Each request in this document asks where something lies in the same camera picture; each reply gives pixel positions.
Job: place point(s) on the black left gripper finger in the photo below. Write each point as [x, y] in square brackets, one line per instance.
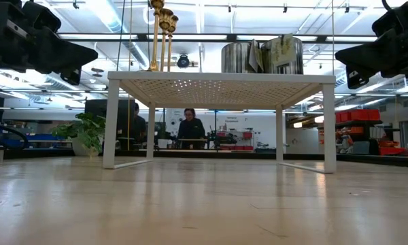
[64, 54]
[75, 76]

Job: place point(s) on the green potted plant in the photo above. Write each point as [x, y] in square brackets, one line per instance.
[83, 132]

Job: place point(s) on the white perforated metal shelf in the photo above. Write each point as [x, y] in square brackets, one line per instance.
[221, 76]

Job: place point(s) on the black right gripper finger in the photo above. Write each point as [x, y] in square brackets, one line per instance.
[370, 56]
[353, 80]

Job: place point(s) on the silver ribbed candle tin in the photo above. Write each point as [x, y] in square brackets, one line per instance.
[236, 58]
[285, 58]

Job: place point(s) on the large black cabinet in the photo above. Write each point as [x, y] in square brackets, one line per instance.
[98, 109]

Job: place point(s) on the blue bench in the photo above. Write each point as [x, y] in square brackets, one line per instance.
[47, 137]

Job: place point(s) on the person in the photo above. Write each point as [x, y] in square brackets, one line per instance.
[190, 129]
[139, 127]

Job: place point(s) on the orange floor bin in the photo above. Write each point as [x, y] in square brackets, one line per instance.
[392, 149]

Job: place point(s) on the black background robot arm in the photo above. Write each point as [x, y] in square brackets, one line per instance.
[165, 136]
[222, 139]

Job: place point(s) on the red storage bin rack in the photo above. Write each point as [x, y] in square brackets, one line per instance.
[246, 135]

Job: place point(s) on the red storage crates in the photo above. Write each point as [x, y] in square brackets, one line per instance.
[357, 115]

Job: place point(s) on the black overhead beam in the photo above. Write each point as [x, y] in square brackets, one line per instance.
[207, 37]

